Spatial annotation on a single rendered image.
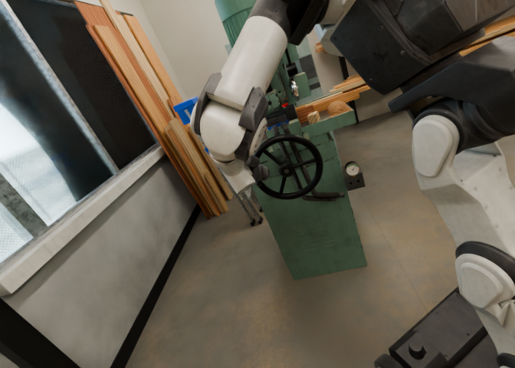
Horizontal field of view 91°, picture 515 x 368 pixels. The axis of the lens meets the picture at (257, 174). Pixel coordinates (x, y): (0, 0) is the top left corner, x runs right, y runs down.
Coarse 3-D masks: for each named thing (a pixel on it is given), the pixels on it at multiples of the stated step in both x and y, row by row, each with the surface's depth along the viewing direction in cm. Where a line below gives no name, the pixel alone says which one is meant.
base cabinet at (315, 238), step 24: (312, 168) 120; (336, 168) 118; (288, 192) 127; (288, 216) 133; (312, 216) 131; (336, 216) 130; (288, 240) 140; (312, 240) 138; (336, 240) 137; (360, 240) 136; (288, 264) 148; (312, 264) 147; (336, 264) 145; (360, 264) 144
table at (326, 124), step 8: (320, 112) 121; (352, 112) 107; (320, 120) 110; (328, 120) 109; (336, 120) 109; (344, 120) 108; (352, 120) 108; (304, 128) 111; (312, 128) 111; (320, 128) 111; (328, 128) 110; (336, 128) 110; (264, 136) 120; (304, 136) 109; (312, 136) 113; (296, 144) 105; (272, 152) 108; (280, 152) 107; (288, 152) 107
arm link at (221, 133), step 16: (208, 112) 45; (224, 112) 45; (240, 112) 46; (208, 128) 46; (224, 128) 45; (240, 128) 44; (208, 144) 47; (224, 144) 46; (240, 144) 45; (224, 160) 51; (240, 160) 55
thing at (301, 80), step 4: (304, 72) 133; (296, 76) 132; (300, 76) 131; (304, 76) 131; (296, 80) 132; (300, 80) 132; (304, 80) 132; (300, 84) 133; (304, 84) 133; (308, 84) 133; (300, 88) 134; (304, 88) 134; (308, 88) 134; (300, 92) 135; (304, 92) 135; (308, 92) 134; (300, 96) 136; (304, 96) 135; (308, 96) 135
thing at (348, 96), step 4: (348, 92) 119; (352, 92) 118; (356, 92) 117; (340, 96) 119; (344, 96) 119; (348, 96) 118; (352, 96) 118; (356, 96) 118; (324, 100) 122; (328, 100) 120; (332, 100) 120; (336, 100) 120; (340, 100) 120; (344, 100) 119; (348, 100) 119; (316, 104) 121; (320, 104) 121; (324, 104) 121; (328, 104) 121; (316, 108) 122; (320, 108) 122; (324, 108) 122
